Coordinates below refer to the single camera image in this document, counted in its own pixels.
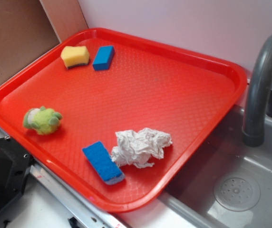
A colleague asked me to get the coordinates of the metal rail strip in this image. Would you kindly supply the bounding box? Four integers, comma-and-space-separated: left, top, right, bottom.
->
0, 129, 125, 228

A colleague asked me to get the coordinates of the grey toy faucet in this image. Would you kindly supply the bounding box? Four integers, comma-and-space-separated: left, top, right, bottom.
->
242, 35, 272, 147

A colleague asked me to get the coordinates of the blue scrub sponge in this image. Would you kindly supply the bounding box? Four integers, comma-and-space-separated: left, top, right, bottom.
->
82, 141, 125, 185

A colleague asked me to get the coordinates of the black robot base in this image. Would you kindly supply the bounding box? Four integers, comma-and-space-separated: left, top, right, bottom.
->
0, 137, 32, 214

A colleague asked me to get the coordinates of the green plush toy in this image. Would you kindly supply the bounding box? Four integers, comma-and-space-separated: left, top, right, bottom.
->
23, 106, 63, 135

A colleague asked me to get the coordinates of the blue block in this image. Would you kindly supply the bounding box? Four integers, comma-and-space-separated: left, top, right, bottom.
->
93, 46, 115, 71

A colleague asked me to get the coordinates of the red plastic tray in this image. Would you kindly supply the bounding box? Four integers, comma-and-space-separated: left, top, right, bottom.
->
0, 28, 247, 212

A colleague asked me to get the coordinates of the crumpled white paper towel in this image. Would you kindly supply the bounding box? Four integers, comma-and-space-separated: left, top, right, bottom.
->
111, 128, 173, 169

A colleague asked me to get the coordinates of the grey plastic sink basin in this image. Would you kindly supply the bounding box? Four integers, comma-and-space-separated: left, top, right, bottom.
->
160, 106, 272, 228

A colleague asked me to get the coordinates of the yellow sponge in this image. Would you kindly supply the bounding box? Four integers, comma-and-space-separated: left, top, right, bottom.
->
60, 46, 90, 69

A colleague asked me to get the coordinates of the brown cardboard panel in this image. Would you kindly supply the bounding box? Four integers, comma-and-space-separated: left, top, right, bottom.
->
0, 0, 88, 85

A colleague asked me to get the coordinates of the sink drain cover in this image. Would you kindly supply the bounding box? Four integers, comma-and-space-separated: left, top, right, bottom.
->
214, 172, 261, 212

